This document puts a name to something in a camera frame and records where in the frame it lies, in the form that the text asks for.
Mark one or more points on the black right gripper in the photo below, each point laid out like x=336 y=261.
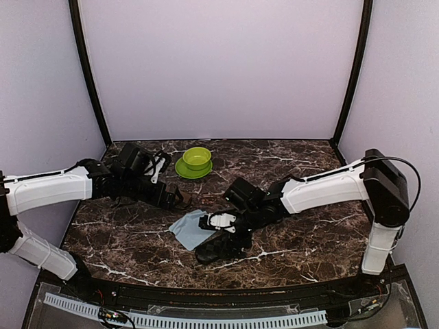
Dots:
x=245 y=242

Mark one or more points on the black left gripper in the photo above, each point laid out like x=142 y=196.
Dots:
x=167 y=203

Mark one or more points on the black checkered glasses case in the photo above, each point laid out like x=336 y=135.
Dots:
x=219 y=250

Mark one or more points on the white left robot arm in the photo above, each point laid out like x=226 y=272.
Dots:
x=133 y=173

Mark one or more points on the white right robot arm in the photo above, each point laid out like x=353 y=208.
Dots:
x=374 y=179

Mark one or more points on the pink translucent sunglasses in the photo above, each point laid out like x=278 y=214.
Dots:
x=209 y=199

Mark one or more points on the green plastic plate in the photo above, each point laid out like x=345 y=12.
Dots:
x=184 y=171

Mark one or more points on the left light blue cloth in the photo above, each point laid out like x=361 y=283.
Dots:
x=187 y=231

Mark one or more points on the green plastic bowl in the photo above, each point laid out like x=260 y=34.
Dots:
x=197 y=158

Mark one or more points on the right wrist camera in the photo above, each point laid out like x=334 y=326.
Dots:
x=218 y=221

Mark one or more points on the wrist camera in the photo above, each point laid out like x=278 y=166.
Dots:
x=218 y=221
x=157 y=165

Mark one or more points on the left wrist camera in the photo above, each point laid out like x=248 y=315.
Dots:
x=157 y=165

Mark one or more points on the white slotted cable duct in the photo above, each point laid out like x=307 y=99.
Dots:
x=174 y=317

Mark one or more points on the left black frame post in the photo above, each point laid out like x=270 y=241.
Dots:
x=76 y=21

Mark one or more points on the black frame post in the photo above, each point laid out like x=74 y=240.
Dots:
x=364 y=26
x=76 y=21

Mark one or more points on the right black frame post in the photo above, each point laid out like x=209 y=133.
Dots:
x=364 y=26

